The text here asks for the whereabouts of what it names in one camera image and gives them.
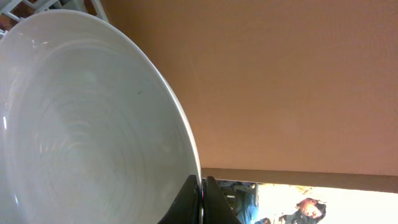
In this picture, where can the grey dishwasher rack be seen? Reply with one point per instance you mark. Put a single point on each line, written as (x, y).
(14, 11)

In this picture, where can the person in dark clothes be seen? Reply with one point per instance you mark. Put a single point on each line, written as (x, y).
(306, 211)

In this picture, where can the light grey round plate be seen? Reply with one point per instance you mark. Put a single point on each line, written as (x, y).
(91, 132)

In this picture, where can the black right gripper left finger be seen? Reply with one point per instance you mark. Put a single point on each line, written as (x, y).
(185, 207)

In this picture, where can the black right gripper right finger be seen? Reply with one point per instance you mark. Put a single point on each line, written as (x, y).
(215, 207)

